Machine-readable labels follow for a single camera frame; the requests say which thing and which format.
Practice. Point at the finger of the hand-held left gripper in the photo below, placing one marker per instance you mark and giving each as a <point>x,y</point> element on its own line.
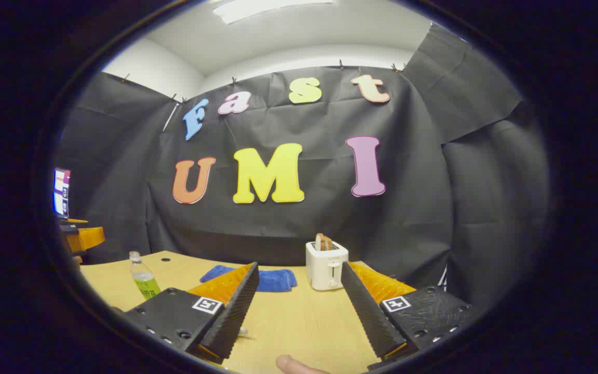
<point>91,238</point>

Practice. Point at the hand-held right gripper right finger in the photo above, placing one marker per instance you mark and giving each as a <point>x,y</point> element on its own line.
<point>369,311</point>

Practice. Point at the computer monitor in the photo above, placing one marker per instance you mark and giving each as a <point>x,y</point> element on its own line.
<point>62,192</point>

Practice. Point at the green label water bottle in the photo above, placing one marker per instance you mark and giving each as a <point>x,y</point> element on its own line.
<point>146,283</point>

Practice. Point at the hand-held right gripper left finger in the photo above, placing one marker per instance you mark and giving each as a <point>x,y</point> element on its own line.
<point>236,311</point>

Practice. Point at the white toaster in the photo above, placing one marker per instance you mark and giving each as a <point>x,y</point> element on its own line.
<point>325,265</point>

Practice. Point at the ceiling light panel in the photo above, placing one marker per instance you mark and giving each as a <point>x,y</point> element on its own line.
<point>257,8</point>

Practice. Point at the black backdrop cloth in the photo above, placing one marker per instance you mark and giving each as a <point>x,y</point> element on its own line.
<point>304,228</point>

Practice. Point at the bread slice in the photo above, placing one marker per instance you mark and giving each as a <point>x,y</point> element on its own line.
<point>322,241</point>

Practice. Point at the blue towel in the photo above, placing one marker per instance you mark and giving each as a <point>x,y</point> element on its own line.
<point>278,280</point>

